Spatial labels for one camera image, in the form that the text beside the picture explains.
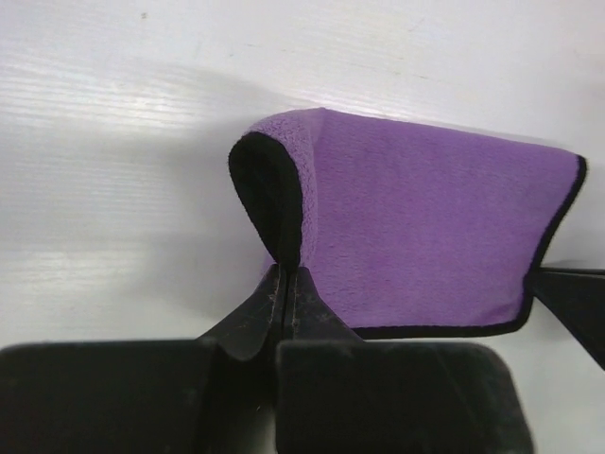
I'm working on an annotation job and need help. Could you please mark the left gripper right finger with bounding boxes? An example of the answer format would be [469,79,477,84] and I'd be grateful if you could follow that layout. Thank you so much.
[275,268,534,453]

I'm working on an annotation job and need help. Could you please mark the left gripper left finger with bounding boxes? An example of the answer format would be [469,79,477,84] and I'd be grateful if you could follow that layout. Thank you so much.
[1,267,287,453]

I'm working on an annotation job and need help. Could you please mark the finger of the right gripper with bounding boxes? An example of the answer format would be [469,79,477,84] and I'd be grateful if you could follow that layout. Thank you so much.
[529,268,605,369]

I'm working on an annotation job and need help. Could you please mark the black and purple towel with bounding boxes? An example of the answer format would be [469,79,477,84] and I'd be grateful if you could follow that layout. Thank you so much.
[228,108,587,339]

